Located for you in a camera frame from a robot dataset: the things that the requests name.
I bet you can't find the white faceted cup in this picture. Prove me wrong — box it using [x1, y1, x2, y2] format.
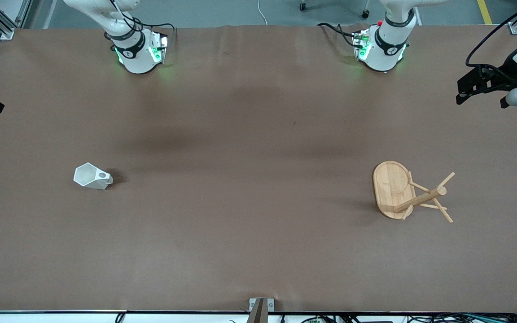
[73, 162, 114, 191]

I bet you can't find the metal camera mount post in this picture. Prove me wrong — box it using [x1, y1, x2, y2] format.
[248, 297, 275, 323]

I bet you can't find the black right base cable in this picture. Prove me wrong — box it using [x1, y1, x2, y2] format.
[141, 22, 177, 45]

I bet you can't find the brown table cover sheet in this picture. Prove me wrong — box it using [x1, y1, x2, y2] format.
[0, 25, 517, 313]

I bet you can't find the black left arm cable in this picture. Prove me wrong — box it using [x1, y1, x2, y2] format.
[465, 0, 517, 74]

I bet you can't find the aluminium frame profile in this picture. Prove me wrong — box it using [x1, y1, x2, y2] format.
[0, 0, 33, 41]

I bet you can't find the wooden cup rack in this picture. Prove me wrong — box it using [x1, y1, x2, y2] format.
[372, 161, 456, 224]

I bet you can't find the black left base cable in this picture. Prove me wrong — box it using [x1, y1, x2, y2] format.
[316, 22, 360, 48]

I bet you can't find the black base cable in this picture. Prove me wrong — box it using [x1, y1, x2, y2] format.
[316, 22, 360, 48]
[141, 22, 177, 45]

